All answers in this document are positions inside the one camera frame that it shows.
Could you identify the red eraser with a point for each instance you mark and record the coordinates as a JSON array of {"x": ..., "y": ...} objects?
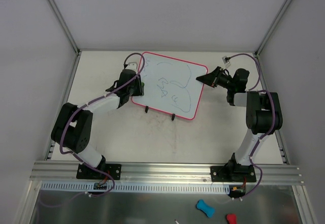
[{"x": 231, "y": 218}]

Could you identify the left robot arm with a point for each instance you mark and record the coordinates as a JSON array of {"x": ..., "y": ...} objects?
[{"x": 72, "y": 129}]

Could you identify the pink framed whiteboard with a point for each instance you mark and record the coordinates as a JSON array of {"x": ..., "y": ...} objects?
[{"x": 171, "y": 85}]

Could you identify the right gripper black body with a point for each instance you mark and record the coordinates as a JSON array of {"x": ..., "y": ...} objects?
[{"x": 217, "y": 78}]

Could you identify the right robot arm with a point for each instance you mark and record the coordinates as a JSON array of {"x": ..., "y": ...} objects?
[{"x": 263, "y": 118}]

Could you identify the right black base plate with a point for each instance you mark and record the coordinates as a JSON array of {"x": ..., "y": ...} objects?
[{"x": 225, "y": 174}]

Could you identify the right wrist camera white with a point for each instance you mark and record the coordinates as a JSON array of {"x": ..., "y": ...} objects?
[{"x": 226, "y": 62}]

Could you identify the aluminium rail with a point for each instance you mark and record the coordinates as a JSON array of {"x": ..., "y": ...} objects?
[{"x": 165, "y": 173}]

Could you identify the blue eraser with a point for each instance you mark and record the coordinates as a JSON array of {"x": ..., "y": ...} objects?
[{"x": 205, "y": 208}]

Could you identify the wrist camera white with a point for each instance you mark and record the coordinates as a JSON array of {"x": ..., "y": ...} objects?
[
  {"x": 226, "y": 62},
  {"x": 131, "y": 66}
]

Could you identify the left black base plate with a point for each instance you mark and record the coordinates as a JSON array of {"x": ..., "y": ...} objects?
[{"x": 88, "y": 173}]

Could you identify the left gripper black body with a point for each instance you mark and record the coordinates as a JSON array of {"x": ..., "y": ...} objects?
[{"x": 138, "y": 86}]

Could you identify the white slotted cable duct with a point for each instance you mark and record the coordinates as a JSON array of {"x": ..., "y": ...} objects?
[{"x": 218, "y": 189}]

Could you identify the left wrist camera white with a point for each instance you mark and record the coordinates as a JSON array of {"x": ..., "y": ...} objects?
[{"x": 131, "y": 66}]

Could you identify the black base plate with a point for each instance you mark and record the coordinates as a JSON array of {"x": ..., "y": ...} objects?
[
  {"x": 225, "y": 174},
  {"x": 88, "y": 173}
]

